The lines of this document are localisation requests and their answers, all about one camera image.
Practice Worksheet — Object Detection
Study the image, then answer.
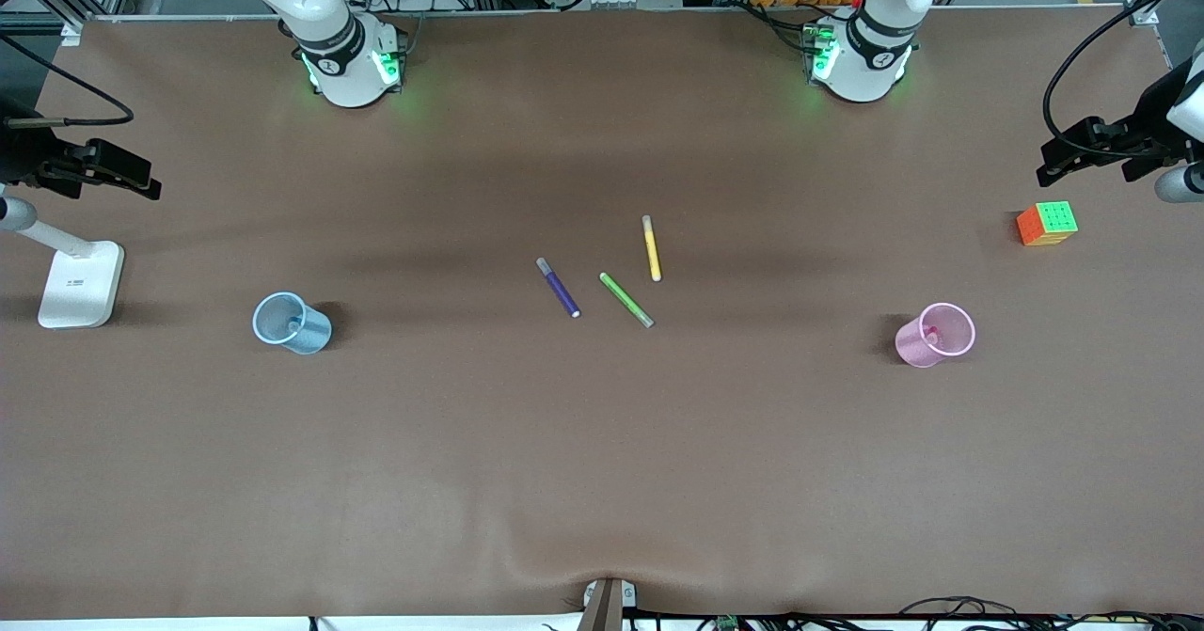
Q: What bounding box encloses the brown table cover cloth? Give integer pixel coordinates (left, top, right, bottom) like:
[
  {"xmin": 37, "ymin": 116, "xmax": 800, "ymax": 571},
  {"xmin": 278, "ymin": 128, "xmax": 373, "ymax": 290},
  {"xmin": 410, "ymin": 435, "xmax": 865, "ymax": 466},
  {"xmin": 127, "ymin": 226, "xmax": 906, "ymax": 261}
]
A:
[{"xmin": 0, "ymin": 6, "xmax": 1204, "ymax": 623}]

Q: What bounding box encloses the green marker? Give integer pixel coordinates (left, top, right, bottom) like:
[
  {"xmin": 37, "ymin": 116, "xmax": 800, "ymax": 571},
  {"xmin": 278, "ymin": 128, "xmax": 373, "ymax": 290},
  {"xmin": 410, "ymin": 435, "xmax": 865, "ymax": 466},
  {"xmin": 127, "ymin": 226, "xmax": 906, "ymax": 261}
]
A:
[{"xmin": 599, "ymin": 272, "xmax": 656, "ymax": 329}]

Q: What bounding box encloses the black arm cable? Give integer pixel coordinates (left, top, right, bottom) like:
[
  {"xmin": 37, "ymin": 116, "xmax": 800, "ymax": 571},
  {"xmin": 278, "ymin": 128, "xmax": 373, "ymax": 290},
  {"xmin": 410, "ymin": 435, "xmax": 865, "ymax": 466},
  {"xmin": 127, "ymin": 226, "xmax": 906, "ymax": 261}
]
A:
[
  {"xmin": 0, "ymin": 34, "xmax": 135, "ymax": 130},
  {"xmin": 1041, "ymin": 0, "xmax": 1204, "ymax": 157}
]

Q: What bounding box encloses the pink mesh cup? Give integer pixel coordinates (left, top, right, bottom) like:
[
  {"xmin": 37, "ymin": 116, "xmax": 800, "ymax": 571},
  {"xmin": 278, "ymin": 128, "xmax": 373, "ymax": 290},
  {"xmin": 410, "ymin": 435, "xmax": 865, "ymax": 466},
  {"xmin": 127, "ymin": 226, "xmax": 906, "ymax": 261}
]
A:
[{"xmin": 895, "ymin": 302, "xmax": 977, "ymax": 369}]

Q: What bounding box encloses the black cable bundle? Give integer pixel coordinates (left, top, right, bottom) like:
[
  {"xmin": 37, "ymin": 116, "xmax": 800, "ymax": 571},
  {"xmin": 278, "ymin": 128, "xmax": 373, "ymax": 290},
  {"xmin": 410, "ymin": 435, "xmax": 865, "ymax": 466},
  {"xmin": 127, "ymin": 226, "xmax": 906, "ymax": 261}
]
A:
[{"xmin": 630, "ymin": 596, "xmax": 1204, "ymax": 631}]

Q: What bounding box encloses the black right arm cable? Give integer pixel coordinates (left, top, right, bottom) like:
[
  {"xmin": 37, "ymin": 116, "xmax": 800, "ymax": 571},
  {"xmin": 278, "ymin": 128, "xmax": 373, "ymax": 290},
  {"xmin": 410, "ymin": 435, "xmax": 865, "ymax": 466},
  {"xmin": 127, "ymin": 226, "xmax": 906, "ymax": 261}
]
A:
[{"xmin": 0, "ymin": 34, "xmax": 135, "ymax": 130}]

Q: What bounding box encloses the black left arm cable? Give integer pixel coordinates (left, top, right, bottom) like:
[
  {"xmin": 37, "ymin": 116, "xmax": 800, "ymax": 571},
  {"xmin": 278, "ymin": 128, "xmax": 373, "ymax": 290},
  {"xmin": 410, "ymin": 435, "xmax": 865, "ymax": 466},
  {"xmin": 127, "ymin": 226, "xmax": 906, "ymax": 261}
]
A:
[{"xmin": 1041, "ymin": 0, "xmax": 1204, "ymax": 157}]

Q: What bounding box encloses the light blue mesh cup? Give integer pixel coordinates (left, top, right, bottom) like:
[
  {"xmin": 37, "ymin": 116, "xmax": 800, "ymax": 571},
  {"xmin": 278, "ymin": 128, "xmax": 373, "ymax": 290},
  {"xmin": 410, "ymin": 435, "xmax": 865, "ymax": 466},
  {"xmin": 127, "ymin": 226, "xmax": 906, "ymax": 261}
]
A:
[{"xmin": 251, "ymin": 292, "xmax": 333, "ymax": 356}]

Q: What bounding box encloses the purple marker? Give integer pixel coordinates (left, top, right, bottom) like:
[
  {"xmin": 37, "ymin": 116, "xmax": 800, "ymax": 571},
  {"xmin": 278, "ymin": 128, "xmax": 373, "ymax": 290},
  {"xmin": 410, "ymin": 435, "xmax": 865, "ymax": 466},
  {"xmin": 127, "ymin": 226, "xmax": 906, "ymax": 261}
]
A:
[{"xmin": 535, "ymin": 257, "xmax": 581, "ymax": 319}]

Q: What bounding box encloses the colourful puzzle cube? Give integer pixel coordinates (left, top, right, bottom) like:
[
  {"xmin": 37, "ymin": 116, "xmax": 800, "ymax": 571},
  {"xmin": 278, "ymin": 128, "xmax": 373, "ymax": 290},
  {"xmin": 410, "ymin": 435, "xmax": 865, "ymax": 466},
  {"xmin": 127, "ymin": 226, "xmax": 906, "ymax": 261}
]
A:
[{"xmin": 1016, "ymin": 200, "xmax": 1080, "ymax": 247}]

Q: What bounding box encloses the brown camera mount post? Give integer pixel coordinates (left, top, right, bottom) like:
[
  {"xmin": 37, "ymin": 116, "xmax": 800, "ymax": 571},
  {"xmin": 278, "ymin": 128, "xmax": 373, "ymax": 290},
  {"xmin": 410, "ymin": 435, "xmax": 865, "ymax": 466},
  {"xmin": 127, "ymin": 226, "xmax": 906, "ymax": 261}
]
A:
[{"xmin": 576, "ymin": 576, "xmax": 639, "ymax": 631}]

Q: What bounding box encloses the white lamp stand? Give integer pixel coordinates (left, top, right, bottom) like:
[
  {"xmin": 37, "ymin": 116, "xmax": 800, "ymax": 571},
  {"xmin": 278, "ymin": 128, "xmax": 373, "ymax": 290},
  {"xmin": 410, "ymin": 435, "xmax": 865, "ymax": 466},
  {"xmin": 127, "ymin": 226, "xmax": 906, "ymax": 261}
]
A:
[{"xmin": 5, "ymin": 219, "xmax": 125, "ymax": 330}]

